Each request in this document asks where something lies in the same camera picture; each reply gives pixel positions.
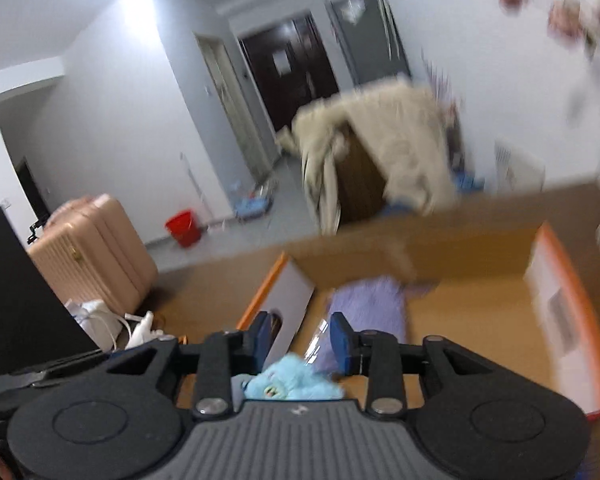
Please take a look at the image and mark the blue cushion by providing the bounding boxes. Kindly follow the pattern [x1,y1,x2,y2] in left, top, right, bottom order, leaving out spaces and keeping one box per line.
[384,200,422,217]

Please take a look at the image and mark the red bucket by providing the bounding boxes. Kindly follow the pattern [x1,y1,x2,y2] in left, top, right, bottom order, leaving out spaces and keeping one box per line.
[165,210,202,249]

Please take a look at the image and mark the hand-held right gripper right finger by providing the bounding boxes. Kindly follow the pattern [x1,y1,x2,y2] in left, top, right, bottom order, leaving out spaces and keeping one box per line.
[330,312,486,420]

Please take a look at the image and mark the white flat board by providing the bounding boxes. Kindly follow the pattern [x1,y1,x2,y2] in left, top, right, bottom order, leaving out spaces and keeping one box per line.
[494,137,547,194]

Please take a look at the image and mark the grey refrigerator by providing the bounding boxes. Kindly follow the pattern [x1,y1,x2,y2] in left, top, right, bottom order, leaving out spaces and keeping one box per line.
[325,0,413,95]

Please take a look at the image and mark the low shoe rack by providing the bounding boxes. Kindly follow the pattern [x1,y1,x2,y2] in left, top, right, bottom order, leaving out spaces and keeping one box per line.
[230,180,281,222]

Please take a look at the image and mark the pink artificial flowers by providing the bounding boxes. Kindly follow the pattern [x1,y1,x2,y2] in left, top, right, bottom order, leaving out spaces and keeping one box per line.
[497,0,600,63]

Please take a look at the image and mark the light blue plush toy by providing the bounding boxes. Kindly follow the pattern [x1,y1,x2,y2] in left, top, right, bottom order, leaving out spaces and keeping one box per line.
[242,352,346,402]

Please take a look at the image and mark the mop pole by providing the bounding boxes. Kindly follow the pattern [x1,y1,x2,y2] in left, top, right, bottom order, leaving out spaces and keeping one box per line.
[180,152,207,227]

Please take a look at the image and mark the black laptop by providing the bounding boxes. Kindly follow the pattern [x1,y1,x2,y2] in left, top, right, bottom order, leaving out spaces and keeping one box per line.
[0,206,107,376]

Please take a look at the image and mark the purple towel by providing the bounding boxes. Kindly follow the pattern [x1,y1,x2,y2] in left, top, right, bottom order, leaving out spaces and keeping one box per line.
[312,275,421,377]

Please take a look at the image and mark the white interior door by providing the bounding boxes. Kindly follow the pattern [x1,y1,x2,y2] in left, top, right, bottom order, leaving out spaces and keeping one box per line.
[195,35,274,182]

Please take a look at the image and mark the pink suitcase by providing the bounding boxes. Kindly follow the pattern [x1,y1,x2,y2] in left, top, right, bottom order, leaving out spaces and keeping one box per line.
[26,195,160,317]

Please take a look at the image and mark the orange and white cardboard box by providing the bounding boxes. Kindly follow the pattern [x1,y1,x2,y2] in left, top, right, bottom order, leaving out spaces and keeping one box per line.
[235,180,600,417]

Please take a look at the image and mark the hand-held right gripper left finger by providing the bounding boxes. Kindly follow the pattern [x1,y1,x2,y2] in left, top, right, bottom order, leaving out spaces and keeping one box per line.
[105,311,281,421]

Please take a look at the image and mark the white crumpled tissue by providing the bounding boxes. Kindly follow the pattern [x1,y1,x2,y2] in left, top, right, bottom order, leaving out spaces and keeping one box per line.
[64,299,125,352]

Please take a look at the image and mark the beige coat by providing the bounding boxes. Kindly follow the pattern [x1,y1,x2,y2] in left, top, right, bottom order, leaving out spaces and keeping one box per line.
[275,77,462,237]

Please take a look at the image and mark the dark wooden chair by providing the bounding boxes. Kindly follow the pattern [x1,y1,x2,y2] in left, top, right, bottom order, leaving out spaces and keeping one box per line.
[330,125,397,226]

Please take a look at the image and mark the dark brown door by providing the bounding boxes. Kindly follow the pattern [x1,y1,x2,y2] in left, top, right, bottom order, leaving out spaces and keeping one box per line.
[237,10,341,133]

